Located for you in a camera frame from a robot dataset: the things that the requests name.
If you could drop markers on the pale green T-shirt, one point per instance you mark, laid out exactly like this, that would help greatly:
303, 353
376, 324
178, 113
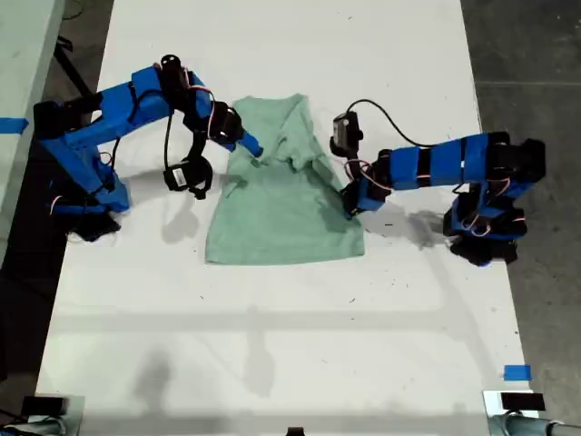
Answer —
281, 218

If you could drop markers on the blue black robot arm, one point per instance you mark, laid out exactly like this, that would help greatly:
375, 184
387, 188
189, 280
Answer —
445, 165
113, 109

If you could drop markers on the black stand leg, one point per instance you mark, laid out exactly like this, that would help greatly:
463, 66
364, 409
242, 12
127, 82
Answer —
72, 68

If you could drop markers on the long blue tape strip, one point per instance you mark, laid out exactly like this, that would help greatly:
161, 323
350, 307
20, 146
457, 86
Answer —
13, 125

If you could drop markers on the pale side table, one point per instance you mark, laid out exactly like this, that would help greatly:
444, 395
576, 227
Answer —
22, 54

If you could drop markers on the short blue tape strip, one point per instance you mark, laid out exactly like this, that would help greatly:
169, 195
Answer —
517, 372

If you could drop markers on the small black block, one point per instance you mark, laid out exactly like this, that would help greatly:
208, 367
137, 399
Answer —
296, 431

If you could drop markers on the white plate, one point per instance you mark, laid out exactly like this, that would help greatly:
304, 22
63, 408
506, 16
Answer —
492, 402

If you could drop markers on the small black box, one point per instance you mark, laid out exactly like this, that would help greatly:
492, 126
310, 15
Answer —
43, 405
522, 402

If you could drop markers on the grey blue object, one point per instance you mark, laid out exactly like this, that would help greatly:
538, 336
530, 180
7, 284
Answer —
41, 429
522, 427

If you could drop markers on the black camera stalk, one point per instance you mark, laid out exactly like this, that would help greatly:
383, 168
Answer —
353, 165
197, 145

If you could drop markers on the black camera box, grey face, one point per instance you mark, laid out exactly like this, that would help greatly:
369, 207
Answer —
346, 134

